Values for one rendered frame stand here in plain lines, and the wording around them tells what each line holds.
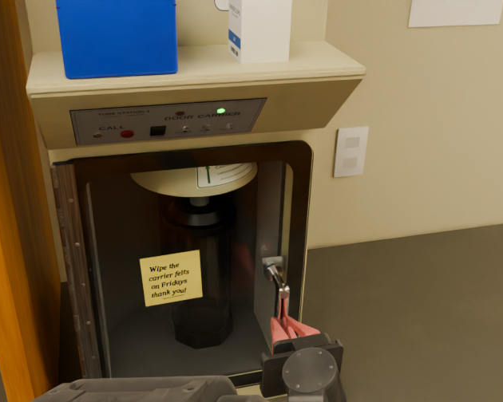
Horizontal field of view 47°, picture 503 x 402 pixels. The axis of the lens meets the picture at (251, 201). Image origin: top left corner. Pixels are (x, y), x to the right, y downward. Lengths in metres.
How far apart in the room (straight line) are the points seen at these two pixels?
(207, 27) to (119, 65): 0.15
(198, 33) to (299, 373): 0.38
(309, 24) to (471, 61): 0.72
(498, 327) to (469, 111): 0.48
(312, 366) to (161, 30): 0.36
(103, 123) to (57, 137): 0.06
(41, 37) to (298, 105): 0.27
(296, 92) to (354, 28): 0.62
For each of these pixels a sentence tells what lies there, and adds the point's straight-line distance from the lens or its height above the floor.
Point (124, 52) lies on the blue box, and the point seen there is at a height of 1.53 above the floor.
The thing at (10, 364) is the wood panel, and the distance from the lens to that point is 0.74.
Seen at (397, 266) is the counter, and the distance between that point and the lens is 1.32.
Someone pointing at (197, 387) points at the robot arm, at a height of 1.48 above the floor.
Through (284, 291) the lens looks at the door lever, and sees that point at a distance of 0.76.
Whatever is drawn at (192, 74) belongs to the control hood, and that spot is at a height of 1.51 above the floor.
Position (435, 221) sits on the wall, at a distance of 1.50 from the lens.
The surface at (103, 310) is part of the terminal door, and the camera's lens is 0.79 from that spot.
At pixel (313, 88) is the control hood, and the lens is 0.60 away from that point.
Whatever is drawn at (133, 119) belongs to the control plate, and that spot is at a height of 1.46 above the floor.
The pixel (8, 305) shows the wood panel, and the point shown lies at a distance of 0.68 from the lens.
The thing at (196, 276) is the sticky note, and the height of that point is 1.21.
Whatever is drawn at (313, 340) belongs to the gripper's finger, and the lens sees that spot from 0.74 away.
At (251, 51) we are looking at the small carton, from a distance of 0.59.
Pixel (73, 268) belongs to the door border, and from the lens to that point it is 0.75.
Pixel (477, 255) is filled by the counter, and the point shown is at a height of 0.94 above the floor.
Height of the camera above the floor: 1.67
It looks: 29 degrees down
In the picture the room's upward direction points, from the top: 2 degrees clockwise
